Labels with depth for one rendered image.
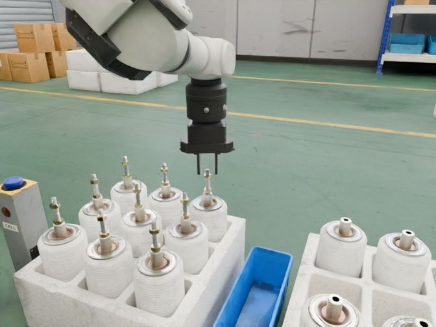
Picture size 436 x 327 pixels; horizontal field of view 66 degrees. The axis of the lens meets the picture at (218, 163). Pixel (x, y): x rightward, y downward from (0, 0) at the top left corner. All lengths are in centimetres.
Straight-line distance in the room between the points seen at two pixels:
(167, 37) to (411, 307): 66
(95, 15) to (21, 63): 398
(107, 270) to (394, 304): 57
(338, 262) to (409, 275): 13
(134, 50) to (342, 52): 518
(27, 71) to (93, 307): 380
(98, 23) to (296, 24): 527
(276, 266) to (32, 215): 62
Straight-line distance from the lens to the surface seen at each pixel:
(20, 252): 97
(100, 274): 71
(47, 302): 83
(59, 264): 79
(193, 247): 72
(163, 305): 68
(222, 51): 64
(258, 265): 95
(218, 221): 82
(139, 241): 78
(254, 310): 92
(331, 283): 79
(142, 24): 46
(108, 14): 43
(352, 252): 76
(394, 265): 77
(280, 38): 570
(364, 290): 77
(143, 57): 48
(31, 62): 435
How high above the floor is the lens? 68
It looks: 24 degrees down
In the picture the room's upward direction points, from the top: straight up
